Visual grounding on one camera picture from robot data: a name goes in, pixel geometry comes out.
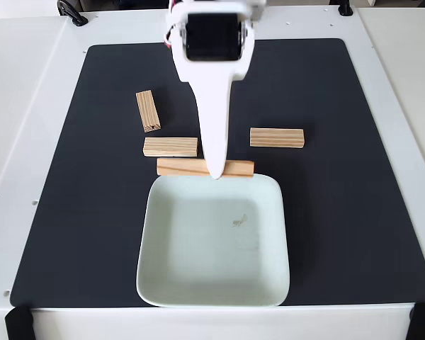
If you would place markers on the wooden block with dark grooves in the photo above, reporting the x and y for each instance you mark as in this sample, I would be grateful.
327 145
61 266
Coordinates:
177 167

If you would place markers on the pale green square plate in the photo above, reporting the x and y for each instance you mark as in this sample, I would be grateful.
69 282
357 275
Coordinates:
198 226

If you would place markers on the black rubber mat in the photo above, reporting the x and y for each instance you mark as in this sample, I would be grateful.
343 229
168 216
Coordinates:
92 212

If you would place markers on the wooden block with dark knot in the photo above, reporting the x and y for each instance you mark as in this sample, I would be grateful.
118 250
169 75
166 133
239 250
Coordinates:
148 111

